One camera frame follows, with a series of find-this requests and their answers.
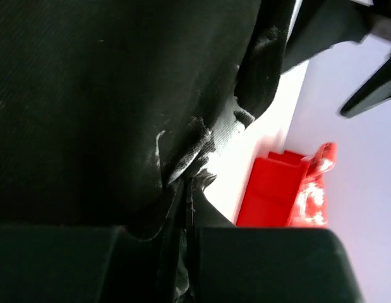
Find orange white tie-dye trousers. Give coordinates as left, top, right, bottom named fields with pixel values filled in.
left=287, top=142, right=337, bottom=228

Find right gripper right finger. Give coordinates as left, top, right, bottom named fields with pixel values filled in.
left=185, top=178, right=237, bottom=303

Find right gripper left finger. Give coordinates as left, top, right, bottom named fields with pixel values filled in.
left=155, top=182, right=184, bottom=302

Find black white tie-dye trousers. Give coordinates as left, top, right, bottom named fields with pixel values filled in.
left=0, top=0, right=373, bottom=241

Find red plastic bin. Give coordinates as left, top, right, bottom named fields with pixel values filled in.
left=236, top=150, right=310, bottom=228

